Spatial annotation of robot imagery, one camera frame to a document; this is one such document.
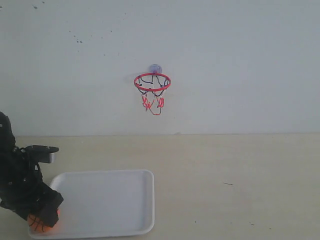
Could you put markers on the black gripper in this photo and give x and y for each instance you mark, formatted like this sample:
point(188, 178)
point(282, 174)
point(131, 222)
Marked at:
point(22, 189)

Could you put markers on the small orange basketball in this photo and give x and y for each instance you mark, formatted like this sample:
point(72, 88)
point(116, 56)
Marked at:
point(43, 221)

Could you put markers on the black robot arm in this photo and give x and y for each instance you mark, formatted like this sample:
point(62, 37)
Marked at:
point(7, 139)

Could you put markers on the red mini basketball hoop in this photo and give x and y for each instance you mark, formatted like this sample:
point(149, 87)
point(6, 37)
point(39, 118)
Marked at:
point(152, 87)

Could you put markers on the white plastic tray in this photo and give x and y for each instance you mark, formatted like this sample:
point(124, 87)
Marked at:
point(101, 204)

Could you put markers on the clear suction cup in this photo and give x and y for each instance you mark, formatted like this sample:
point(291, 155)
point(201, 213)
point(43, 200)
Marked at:
point(155, 69)

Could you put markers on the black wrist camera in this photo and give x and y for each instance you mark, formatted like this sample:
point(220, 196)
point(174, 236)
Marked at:
point(42, 153)

